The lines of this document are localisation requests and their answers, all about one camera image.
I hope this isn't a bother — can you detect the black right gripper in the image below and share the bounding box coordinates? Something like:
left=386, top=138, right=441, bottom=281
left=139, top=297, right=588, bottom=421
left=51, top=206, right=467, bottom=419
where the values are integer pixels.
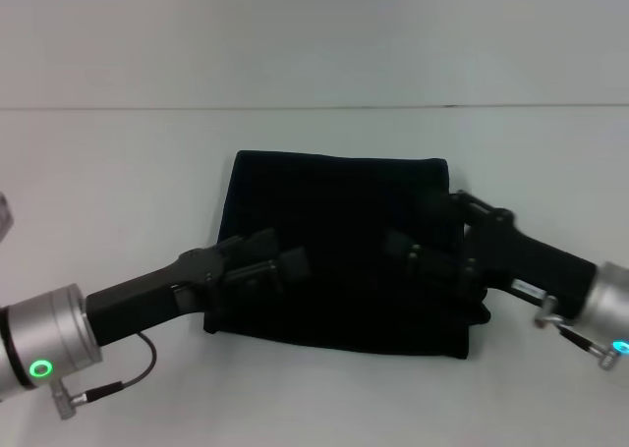
left=384, top=188, right=600, bottom=321

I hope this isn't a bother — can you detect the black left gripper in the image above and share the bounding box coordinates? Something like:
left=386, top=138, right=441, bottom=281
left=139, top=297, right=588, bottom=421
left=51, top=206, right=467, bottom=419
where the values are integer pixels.
left=85, top=227, right=312, bottom=349

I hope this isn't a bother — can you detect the black shirt with FREE print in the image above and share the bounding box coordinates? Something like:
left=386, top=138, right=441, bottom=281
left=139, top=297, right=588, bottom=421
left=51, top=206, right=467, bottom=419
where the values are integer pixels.
left=202, top=149, right=493, bottom=363

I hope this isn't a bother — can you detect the silver right wrist connector plug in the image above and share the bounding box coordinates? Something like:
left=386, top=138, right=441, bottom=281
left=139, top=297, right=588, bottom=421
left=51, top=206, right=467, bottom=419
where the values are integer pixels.
left=534, top=294, right=562, bottom=329

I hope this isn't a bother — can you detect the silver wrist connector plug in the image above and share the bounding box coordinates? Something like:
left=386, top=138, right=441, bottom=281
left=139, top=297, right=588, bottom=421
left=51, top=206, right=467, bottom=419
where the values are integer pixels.
left=534, top=294, right=562, bottom=329
left=50, top=376, right=90, bottom=422

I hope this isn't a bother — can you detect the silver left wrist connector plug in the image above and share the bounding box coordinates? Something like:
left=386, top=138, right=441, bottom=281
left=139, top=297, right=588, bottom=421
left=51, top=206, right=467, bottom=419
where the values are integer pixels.
left=50, top=376, right=90, bottom=422

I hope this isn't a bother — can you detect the thin dark red cable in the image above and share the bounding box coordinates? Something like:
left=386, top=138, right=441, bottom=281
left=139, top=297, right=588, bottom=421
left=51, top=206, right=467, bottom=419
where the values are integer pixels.
left=82, top=330, right=158, bottom=405

